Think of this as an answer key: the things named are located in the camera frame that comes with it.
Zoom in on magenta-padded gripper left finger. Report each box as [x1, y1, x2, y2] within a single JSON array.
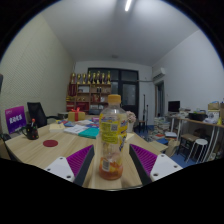
[[44, 144, 96, 188]]

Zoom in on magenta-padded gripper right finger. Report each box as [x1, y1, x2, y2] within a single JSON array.
[[128, 143, 184, 187]]

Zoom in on clear bottle with yellow label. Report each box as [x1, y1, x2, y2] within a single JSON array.
[[93, 94, 129, 181]]

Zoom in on flat round red coaster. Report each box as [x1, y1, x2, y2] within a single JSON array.
[[42, 139, 59, 148]]

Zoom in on brown wooden stool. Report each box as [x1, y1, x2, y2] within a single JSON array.
[[176, 133, 201, 158]]

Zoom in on cream notepad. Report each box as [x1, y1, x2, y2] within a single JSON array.
[[48, 122, 66, 133]]

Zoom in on white booklet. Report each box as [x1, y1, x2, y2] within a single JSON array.
[[63, 124, 89, 136]]

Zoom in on white round stool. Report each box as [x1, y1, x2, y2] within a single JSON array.
[[189, 138, 209, 164]]

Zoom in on black mug with coloured dots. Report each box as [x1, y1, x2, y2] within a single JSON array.
[[21, 122, 40, 141]]

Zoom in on teal book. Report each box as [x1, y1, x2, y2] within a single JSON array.
[[77, 127, 100, 140]]

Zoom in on blue packet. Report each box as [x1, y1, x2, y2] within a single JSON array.
[[85, 122, 100, 130]]

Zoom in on yellow gift box, red ribbon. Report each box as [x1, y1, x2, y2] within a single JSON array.
[[67, 107, 87, 122]]

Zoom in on wooden side desk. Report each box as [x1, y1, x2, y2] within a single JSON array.
[[168, 114, 224, 162]]

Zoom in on pink flowers in white vase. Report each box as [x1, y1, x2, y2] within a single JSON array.
[[125, 110, 137, 133]]

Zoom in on black office chair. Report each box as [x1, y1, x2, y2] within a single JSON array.
[[26, 101, 59, 129]]

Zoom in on black tripod stand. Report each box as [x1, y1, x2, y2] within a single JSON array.
[[142, 94, 150, 125]]

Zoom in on black computer monitor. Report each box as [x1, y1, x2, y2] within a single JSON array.
[[167, 100, 181, 113]]

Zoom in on purple sign card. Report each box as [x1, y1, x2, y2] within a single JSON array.
[[4, 105, 27, 135]]

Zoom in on wooden shelf unit with trophies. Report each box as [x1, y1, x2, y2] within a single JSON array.
[[65, 70, 113, 115]]

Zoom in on dark glass door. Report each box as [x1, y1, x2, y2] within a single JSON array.
[[87, 67, 140, 118]]

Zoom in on white air conditioner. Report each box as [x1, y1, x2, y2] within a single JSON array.
[[152, 67, 167, 82]]

